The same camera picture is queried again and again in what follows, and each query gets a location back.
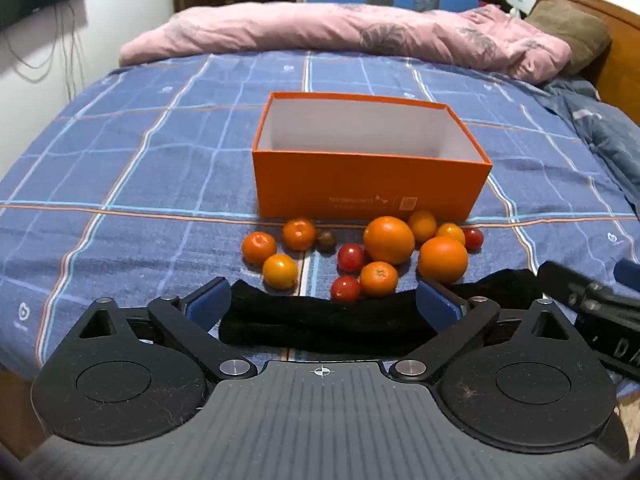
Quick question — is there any large orange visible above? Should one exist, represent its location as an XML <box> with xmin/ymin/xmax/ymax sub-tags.
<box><xmin>363</xmin><ymin>215</ymin><xmax>416</xmax><ymax>266</ymax></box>
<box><xmin>417</xmin><ymin>236</ymin><xmax>469</xmax><ymax>285</ymax></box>

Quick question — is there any orange cardboard box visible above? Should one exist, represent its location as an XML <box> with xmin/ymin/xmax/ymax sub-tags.
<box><xmin>251</xmin><ymin>92</ymin><xmax>493</xmax><ymax>223</ymax></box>

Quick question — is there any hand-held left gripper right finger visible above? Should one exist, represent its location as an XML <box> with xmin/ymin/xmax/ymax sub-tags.
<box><xmin>390</xmin><ymin>279</ymin><xmax>583</xmax><ymax>382</ymax></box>

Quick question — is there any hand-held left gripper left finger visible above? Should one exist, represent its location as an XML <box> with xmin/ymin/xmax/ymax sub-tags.
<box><xmin>65</xmin><ymin>276</ymin><xmax>258</xmax><ymax>381</ymax></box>

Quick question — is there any black cloth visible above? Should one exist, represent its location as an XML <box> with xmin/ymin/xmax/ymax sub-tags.
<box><xmin>219</xmin><ymin>268</ymin><xmax>547</xmax><ymax>357</ymax></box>

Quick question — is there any dark clothing pile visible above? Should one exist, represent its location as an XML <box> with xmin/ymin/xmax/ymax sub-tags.
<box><xmin>476</xmin><ymin>0</ymin><xmax>522</xmax><ymax>17</ymax></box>

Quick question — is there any brown pillow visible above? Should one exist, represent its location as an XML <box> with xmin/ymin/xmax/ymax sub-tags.
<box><xmin>524</xmin><ymin>0</ymin><xmax>612</xmax><ymax>77</ymax></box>

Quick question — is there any blue-grey crumpled blanket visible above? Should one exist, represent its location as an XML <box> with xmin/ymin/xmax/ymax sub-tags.
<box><xmin>539</xmin><ymin>77</ymin><xmax>640</xmax><ymax>221</ymax></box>

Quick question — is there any blue plaid bed sheet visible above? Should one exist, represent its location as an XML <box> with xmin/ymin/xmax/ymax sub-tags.
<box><xmin>0</xmin><ymin>50</ymin><xmax>640</xmax><ymax>403</ymax></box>

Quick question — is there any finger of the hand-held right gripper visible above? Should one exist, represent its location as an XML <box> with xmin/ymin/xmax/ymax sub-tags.
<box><xmin>536</xmin><ymin>260</ymin><xmax>640</xmax><ymax>322</ymax></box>
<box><xmin>614</xmin><ymin>258</ymin><xmax>640</xmax><ymax>288</ymax></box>

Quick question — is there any pink quilt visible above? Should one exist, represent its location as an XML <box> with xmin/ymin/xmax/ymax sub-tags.
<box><xmin>119</xmin><ymin>2</ymin><xmax>572</xmax><ymax>85</ymax></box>

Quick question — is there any wooden headboard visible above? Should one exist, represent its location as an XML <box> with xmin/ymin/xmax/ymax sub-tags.
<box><xmin>530</xmin><ymin>0</ymin><xmax>640</xmax><ymax>126</ymax></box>

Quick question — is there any thin wall cable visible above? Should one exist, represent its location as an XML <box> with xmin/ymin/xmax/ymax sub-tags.
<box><xmin>0</xmin><ymin>0</ymin><xmax>87</xmax><ymax>102</ymax></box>

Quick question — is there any small tangerine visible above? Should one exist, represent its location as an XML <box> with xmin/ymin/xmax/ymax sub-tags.
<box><xmin>282</xmin><ymin>217</ymin><xmax>317</xmax><ymax>252</ymax></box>
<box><xmin>262</xmin><ymin>253</ymin><xmax>299</xmax><ymax>291</ymax></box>
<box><xmin>407</xmin><ymin>210</ymin><xmax>438</xmax><ymax>244</ymax></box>
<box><xmin>241</xmin><ymin>231</ymin><xmax>278</xmax><ymax>267</ymax></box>
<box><xmin>435</xmin><ymin>223</ymin><xmax>467</xmax><ymax>246</ymax></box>
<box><xmin>359</xmin><ymin>261</ymin><xmax>399</xmax><ymax>298</ymax></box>

